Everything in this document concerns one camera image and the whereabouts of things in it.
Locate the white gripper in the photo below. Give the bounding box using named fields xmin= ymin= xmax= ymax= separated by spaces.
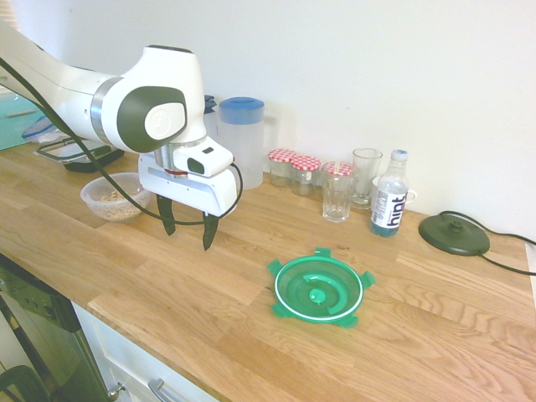
xmin=137 ymin=154 xmax=241 ymax=252

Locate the green round container lid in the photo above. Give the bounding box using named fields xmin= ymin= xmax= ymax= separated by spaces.
xmin=267 ymin=246 xmax=377 ymax=330

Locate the pitcher with light blue lid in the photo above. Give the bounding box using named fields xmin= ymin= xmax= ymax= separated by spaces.
xmin=218 ymin=96 xmax=280 ymax=191

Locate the pitcher with dark blue lid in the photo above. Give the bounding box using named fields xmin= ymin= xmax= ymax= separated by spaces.
xmin=204 ymin=95 xmax=221 ymax=140

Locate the jar with red checkered lid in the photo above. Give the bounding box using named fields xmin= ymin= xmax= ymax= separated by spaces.
xmin=321 ymin=161 xmax=360 ymax=185
xmin=290 ymin=155 xmax=322 ymax=197
xmin=267 ymin=148 xmax=296 ymax=188

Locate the rectangular container with black-framed lid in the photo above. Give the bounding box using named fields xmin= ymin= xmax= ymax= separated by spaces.
xmin=35 ymin=137 xmax=126 ymax=173

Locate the clear bowl of cereal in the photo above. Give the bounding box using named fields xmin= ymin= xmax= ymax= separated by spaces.
xmin=80 ymin=171 xmax=152 ymax=224

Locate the faceted glass tumbler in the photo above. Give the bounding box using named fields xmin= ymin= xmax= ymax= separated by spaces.
xmin=321 ymin=173 xmax=358 ymax=223

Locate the clear zip bag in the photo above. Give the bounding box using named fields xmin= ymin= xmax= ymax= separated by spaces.
xmin=21 ymin=116 xmax=68 ymax=146

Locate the stainless steel appliance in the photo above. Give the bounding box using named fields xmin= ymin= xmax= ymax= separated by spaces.
xmin=0 ymin=253 xmax=110 ymax=402

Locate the tall clear drinking glass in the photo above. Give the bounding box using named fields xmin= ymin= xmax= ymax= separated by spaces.
xmin=352 ymin=147 xmax=384 ymax=210

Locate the white mug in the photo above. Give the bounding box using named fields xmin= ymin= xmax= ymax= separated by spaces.
xmin=371 ymin=175 xmax=419 ymax=206

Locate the teal cutting mat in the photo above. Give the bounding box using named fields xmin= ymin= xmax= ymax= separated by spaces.
xmin=0 ymin=90 xmax=51 ymax=151

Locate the hint water bottle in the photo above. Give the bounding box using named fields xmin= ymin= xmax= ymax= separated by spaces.
xmin=369 ymin=149 xmax=410 ymax=240

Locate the black kettle base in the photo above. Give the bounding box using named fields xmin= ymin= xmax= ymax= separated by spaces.
xmin=418 ymin=214 xmax=491 ymax=255

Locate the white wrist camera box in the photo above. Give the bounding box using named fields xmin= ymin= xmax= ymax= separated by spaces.
xmin=167 ymin=140 xmax=235 ymax=178

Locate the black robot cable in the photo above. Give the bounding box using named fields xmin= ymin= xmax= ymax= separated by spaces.
xmin=0 ymin=56 xmax=245 ymax=226

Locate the white cabinet drawer with handle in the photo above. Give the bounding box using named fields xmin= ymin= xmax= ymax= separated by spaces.
xmin=70 ymin=301 xmax=219 ymax=402

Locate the silver drawer handle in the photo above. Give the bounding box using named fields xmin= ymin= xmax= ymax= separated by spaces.
xmin=147 ymin=378 xmax=185 ymax=402

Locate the black kettle power cord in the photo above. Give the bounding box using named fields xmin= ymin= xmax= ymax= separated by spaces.
xmin=435 ymin=209 xmax=536 ymax=276

